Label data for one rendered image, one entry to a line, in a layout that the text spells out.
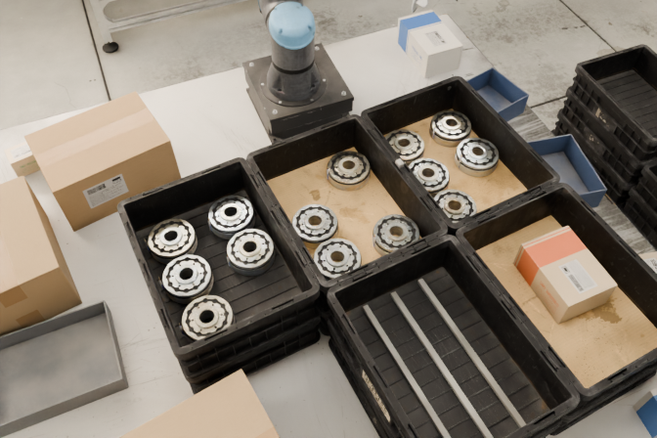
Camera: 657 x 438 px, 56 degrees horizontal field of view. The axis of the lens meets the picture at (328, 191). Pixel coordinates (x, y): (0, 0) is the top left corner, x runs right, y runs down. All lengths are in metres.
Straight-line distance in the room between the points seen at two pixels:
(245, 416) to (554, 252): 0.70
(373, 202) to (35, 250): 0.76
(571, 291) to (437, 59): 0.91
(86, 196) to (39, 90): 1.69
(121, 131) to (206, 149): 0.26
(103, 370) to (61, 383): 0.09
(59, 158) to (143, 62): 1.67
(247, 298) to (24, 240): 0.51
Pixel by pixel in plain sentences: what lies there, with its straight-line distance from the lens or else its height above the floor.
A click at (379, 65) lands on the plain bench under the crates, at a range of 2.02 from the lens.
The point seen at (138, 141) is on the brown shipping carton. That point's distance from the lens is 1.63.
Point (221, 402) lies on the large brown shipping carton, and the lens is 1.18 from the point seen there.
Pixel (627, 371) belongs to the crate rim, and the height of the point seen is 0.93.
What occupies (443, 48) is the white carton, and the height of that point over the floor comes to 0.79.
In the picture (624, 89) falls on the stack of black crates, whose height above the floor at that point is 0.49.
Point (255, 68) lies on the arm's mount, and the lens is 1.85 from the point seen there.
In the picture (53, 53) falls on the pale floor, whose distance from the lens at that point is 3.47.
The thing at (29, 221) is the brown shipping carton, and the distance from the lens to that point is 1.55.
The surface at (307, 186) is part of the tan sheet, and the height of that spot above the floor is 0.83.
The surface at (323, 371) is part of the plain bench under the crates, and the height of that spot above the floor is 0.70.
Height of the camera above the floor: 1.99
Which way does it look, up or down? 51 degrees down
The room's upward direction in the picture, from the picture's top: straight up
